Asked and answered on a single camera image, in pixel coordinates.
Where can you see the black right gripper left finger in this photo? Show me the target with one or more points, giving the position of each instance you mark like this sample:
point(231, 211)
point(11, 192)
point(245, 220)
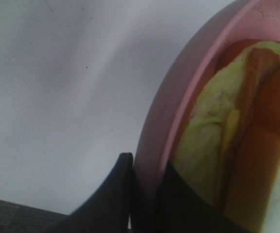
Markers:
point(107, 210)

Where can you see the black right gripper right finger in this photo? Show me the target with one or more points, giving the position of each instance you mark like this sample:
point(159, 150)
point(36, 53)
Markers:
point(175, 209)

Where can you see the white bread sandwich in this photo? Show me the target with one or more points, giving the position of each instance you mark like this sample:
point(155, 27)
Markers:
point(228, 153)

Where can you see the pink round plate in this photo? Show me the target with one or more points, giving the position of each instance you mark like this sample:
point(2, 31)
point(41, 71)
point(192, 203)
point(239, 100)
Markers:
point(192, 69)

